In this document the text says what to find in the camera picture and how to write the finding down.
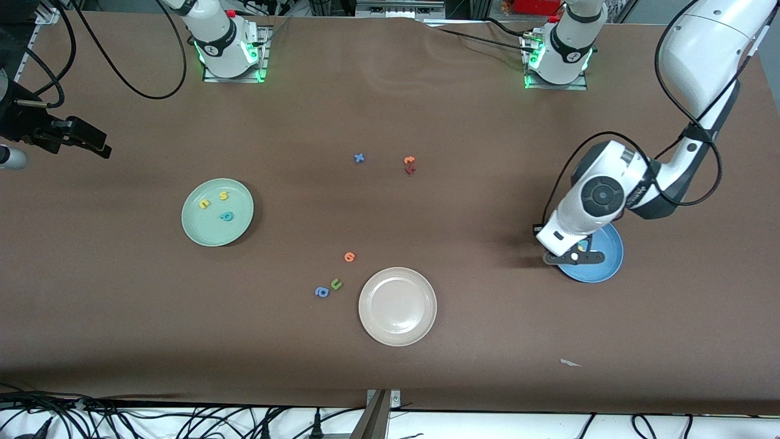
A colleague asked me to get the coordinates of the blue plate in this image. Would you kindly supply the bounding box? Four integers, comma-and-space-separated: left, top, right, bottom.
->
559, 223, 625, 284

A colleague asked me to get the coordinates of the green plate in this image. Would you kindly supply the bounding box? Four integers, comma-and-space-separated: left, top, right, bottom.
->
181, 178, 255, 248

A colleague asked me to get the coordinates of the beige plate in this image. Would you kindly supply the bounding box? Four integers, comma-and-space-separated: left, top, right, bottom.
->
358, 266, 438, 347

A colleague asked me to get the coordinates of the brown table cover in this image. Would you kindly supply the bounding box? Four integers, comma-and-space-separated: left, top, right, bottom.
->
0, 11, 780, 416

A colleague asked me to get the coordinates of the red box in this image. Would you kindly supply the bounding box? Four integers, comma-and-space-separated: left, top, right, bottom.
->
511, 0, 562, 16

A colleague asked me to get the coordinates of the silver metal device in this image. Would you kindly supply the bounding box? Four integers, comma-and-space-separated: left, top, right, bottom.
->
355, 0, 445, 19

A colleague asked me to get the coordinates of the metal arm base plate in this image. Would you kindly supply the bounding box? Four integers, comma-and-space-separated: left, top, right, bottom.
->
524, 34, 589, 91
203, 24, 270, 84

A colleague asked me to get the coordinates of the grey metal bracket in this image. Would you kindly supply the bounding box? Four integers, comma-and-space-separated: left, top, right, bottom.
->
350, 388, 403, 439

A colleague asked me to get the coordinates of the black cable bundle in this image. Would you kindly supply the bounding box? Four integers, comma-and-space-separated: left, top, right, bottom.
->
0, 383, 287, 439

